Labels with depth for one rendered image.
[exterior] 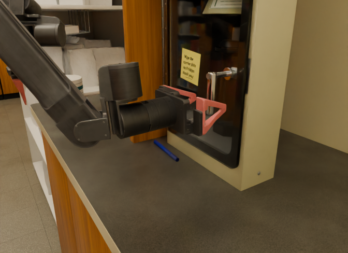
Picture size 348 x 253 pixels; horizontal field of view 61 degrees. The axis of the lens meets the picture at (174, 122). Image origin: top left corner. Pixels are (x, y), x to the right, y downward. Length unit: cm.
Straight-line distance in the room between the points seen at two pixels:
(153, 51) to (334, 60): 53
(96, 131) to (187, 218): 25
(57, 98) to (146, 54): 44
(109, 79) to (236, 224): 36
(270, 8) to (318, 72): 45
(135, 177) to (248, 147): 28
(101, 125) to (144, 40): 43
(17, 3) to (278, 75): 63
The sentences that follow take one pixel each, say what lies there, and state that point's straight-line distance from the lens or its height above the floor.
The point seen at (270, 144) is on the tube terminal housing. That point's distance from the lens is 71.
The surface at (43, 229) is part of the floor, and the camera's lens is 220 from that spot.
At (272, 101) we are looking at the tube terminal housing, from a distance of 67.
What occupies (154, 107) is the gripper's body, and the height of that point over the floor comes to 116.
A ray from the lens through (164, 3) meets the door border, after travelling 82.
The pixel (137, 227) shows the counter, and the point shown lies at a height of 94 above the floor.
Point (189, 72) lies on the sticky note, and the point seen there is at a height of 118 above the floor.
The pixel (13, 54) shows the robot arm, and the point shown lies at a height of 126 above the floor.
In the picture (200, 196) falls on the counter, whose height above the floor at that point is 94.
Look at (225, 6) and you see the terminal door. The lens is 63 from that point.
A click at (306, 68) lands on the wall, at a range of 104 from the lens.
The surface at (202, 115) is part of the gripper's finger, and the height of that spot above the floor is 115.
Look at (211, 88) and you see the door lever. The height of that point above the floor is 118.
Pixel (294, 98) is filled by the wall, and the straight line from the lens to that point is 108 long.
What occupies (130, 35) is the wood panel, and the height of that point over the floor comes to 126.
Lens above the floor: 131
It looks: 20 degrees down
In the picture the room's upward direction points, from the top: straight up
